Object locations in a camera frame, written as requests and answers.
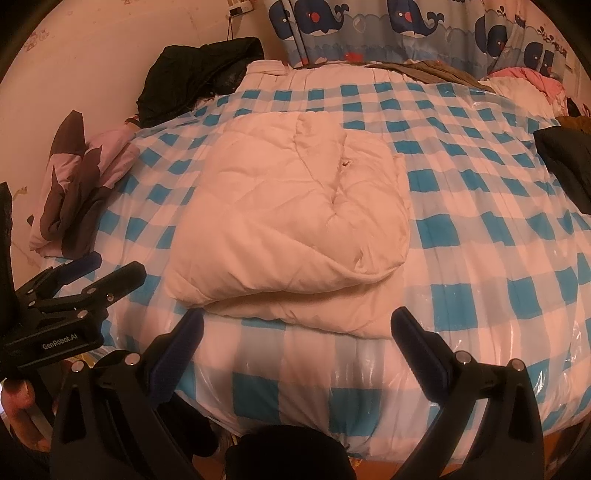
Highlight white quilted jacket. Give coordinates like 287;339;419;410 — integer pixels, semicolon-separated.
163;112;411;338

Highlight person's left hand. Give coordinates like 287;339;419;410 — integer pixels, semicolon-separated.
1;379;50;452

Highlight pink brown bedding pile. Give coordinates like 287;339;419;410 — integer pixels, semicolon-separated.
29;110;139;259

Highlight white padded headboard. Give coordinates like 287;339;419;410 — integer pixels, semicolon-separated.
1;0;286;285

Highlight black jacket by headboard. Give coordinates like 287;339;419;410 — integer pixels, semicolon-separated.
136;37;264;128

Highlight dark garment right side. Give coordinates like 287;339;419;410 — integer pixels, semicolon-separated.
534;116;591;214

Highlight pink garment at bed corner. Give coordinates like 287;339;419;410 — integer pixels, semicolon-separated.
480;67;568;118

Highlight brown knitted garment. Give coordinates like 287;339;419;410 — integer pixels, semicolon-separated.
368;60;494;93

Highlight whale print curtain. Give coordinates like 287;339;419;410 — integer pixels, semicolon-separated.
265;0;575;80

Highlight wall power socket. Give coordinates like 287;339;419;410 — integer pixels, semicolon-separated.
228;0;253;18

